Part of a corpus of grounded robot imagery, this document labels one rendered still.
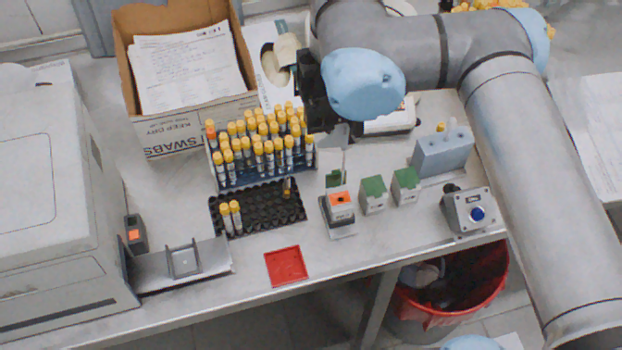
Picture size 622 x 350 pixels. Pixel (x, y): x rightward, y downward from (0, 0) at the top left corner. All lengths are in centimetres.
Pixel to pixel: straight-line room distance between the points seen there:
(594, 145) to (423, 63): 80
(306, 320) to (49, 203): 124
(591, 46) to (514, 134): 103
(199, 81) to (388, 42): 73
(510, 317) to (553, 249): 163
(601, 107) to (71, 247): 106
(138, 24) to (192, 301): 59
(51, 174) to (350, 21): 50
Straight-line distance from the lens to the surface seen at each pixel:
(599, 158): 133
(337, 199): 108
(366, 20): 60
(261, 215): 112
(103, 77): 140
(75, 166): 91
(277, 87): 123
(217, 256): 108
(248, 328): 199
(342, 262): 111
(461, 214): 111
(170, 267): 105
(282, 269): 110
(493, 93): 56
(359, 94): 57
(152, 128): 116
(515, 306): 211
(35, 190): 91
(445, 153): 114
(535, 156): 51
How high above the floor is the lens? 190
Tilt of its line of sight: 59 degrees down
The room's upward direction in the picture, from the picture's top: 1 degrees clockwise
